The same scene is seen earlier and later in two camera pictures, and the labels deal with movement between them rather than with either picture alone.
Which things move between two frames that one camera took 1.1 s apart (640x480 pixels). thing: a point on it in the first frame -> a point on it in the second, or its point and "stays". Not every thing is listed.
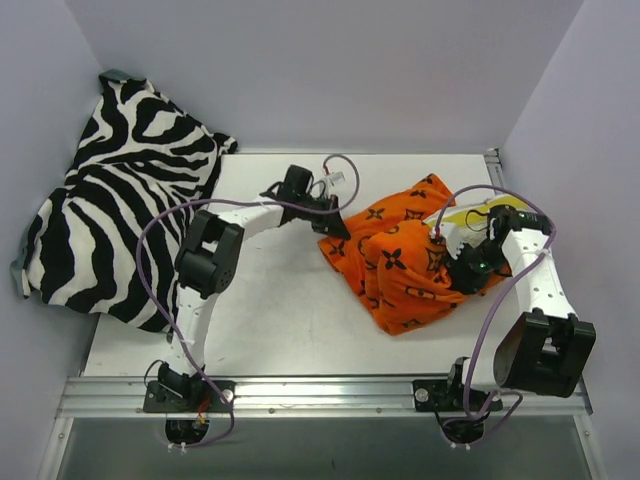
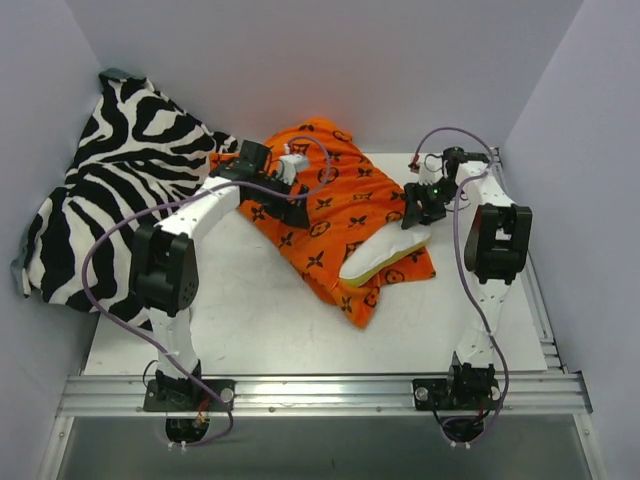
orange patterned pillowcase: [399, 271] -> [348, 196]
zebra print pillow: [138, 158] stays
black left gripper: [325, 215] -> [284, 198]
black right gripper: [461, 275] -> [422, 201]
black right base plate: [447, 396] stays
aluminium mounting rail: [123, 397] stays
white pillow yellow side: [472, 221] -> [382, 253]
